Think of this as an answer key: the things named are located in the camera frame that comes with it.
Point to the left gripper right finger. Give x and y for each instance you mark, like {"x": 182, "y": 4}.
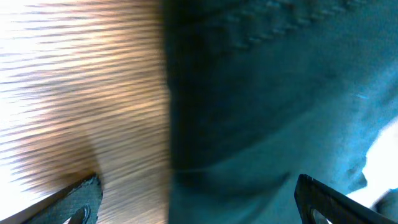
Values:
{"x": 311, "y": 195}

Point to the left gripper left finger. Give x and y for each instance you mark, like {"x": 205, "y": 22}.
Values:
{"x": 77, "y": 203}

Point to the black t-shirt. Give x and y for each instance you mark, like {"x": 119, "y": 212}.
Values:
{"x": 263, "y": 91}

